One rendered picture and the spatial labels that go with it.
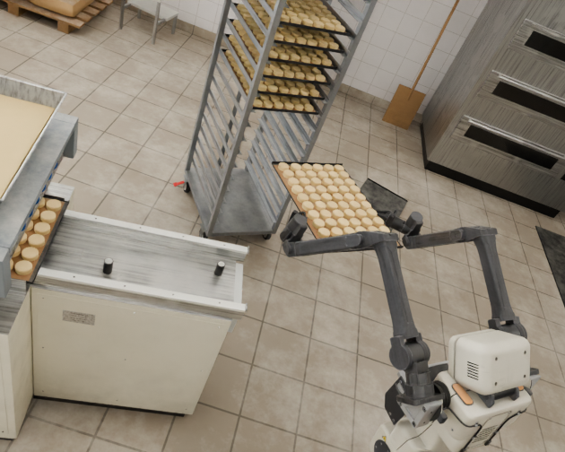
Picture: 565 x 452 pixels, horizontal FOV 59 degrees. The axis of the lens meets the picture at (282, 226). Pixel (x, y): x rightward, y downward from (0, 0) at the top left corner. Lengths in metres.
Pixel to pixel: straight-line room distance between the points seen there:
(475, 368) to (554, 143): 3.73
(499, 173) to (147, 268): 3.90
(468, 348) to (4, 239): 1.34
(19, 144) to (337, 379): 2.03
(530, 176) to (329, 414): 3.28
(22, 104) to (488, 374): 1.67
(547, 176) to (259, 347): 3.42
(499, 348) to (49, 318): 1.49
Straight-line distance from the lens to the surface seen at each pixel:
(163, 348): 2.02
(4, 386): 2.03
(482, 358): 1.56
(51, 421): 2.53
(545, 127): 5.00
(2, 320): 1.78
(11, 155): 1.66
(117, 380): 2.26
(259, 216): 3.34
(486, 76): 4.67
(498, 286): 1.88
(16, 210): 1.61
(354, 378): 2.98
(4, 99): 1.89
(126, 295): 1.80
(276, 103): 2.68
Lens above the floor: 2.29
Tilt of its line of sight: 40 degrees down
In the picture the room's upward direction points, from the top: 24 degrees clockwise
